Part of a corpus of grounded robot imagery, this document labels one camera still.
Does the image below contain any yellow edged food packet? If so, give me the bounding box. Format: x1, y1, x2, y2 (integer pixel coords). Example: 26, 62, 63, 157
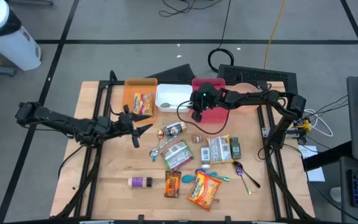
206, 134, 234, 165

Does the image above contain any white computer mouse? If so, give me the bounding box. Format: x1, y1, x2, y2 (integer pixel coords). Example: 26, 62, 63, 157
329, 186, 343, 203

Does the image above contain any silver metal spoon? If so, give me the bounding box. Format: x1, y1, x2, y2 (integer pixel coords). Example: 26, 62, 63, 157
160, 101, 186, 110

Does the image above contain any silver spoon blue handle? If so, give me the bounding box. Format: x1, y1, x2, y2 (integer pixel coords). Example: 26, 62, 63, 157
149, 134, 179, 157

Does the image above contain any pink translucent bowl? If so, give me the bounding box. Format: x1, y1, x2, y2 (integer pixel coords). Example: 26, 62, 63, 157
228, 82, 262, 113

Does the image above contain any black spoon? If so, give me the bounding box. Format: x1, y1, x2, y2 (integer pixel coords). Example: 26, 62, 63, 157
232, 161, 262, 189

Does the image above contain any purple iridescent spoon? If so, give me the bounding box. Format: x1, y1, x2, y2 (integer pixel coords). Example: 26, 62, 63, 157
235, 167, 253, 196

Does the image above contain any purple label spice jar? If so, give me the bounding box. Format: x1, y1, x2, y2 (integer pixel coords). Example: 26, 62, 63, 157
127, 176, 154, 189

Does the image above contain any white plastic bin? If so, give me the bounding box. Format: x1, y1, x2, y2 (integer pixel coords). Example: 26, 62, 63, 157
155, 83, 194, 113

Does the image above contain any white label spice jar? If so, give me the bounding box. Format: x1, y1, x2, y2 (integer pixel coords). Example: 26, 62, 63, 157
200, 145, 213, 170

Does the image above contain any teal silicone spoon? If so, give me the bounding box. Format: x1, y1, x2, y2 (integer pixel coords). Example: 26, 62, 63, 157
181, 170, 219, 184

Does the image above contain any white trash can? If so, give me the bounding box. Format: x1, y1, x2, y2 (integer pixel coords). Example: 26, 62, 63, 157
0, 0, 42, 72

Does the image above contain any black coiled floor cable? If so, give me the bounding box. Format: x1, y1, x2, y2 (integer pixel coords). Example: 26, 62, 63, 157
206, 0, 235, 74

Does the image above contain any black tangled floor cable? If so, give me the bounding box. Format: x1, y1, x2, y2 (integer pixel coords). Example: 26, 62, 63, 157
158, 0, 223, 17

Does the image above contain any brown orange candy pouch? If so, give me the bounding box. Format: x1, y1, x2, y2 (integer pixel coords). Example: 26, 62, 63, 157
163, 170, 182, 198

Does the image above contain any gold lid spice jar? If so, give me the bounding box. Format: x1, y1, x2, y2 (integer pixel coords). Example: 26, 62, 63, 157
163, 121, 188, 138

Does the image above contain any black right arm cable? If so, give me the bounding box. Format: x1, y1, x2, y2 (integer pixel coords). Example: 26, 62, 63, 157
176, 99, 232, 135

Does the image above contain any white paper sheet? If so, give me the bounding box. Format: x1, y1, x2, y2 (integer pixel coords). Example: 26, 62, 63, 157
298, 144, 326, 183

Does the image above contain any pink plastic bin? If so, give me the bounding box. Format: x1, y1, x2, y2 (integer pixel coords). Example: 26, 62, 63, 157
191, 77, 229, 124

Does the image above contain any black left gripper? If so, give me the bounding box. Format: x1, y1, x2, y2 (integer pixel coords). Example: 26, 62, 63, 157
109, 105, 154, 149

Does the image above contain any orange plastic bin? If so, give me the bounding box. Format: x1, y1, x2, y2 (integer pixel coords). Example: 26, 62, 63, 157
121, 77, 158, 124

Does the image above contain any small yellow ramen packet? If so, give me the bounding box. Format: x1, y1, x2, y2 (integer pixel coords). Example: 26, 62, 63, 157
132, 92, 154, 116

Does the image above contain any yellow cable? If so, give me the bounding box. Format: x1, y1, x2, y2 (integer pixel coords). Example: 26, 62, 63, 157
262, 0, 288, 70

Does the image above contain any blue green iridescent spoon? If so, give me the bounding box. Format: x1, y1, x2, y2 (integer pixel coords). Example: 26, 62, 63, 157
194, 168, 232, 182

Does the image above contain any orange ramen noodle packet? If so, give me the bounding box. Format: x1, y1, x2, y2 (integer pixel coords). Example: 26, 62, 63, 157
186, 170, 223, 212

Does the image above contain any green edged ramen packet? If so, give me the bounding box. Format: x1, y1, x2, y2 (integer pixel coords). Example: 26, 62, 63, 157
160, 139, 195, 174

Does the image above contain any black flat panel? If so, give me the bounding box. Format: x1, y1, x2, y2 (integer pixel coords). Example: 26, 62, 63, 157
144, 63, 197, 83

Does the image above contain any black aluminium table frame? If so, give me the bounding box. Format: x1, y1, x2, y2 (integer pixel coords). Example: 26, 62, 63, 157
50, 70, 315, 224

